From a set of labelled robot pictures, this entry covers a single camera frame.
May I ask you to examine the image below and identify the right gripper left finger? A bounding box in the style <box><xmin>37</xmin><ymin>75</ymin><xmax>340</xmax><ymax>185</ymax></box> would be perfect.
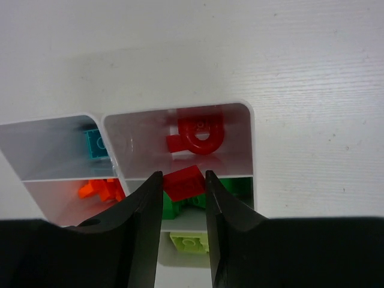
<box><xmin>1</xmin><ymin>172</ymin><xmax>163</xmax><ymax>287</ymax></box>

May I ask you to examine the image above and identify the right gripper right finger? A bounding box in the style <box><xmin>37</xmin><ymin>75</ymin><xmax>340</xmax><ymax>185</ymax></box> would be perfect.
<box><xmin>206</xmin><ymin>170</ymin><xmax>383</xmax><ymax>287</ymax></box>

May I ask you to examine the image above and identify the orange round lego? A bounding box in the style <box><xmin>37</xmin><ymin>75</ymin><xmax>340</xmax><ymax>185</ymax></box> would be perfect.
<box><xmin>77</xmin><ymin>178</ymin><xmax>126</xmax><ymax>202</ymax></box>

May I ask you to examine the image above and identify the green number lego brick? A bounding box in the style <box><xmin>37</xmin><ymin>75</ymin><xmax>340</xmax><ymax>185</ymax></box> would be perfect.
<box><xmin>162</xmin><ymin>177</ymin><xmax>253</xmax><ymax>220</ymax></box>

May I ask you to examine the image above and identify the light green lego brick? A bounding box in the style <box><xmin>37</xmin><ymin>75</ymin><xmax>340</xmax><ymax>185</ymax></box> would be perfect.
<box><xmin>169</xmin><ymin>232</ymin><xmax>209</xmax><ymax>254</ymax></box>

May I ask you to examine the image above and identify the small red lego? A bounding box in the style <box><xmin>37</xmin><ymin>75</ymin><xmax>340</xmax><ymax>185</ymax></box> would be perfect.
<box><xmin>163</xmin><ymin>165</ymin><xmax>205</xmax><ymax>202</ymax></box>

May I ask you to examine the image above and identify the teal oval lego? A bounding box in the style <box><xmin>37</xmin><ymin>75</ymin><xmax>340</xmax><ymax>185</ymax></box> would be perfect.
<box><xmin>84</xmin><ymin>129</ymin><xmax>108</xmax><ymax>160</ymax></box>

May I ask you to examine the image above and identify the red round lego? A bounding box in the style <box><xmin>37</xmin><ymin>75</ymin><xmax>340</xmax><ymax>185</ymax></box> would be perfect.
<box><xmin>166</xmin><ymin>113</ymin><xmax>225</xmax><ymax>155</ymax></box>

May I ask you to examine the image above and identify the left white divided container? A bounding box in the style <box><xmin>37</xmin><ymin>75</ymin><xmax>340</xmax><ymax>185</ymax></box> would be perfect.
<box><xmin>1</xmin><ymin>114</ymin><xmax>117</xmax><ymax>226</ymax></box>

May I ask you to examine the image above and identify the white divided container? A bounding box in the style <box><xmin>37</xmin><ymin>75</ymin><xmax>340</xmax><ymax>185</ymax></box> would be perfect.
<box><xmin>103</xmin><ymin>103</ymin><xmax>256</xmax><ymax>268</ymax></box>
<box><xmin>1</xmin><ymin>114</ymin><xmax>117</xmax><ymax>226</ymax></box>

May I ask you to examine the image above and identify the right white divided container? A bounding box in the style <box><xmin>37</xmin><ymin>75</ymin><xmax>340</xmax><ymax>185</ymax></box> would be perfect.
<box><xmin>103</xmin><ymin>103</ymin><xmax>256</xmax><ymax>268</ymax></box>

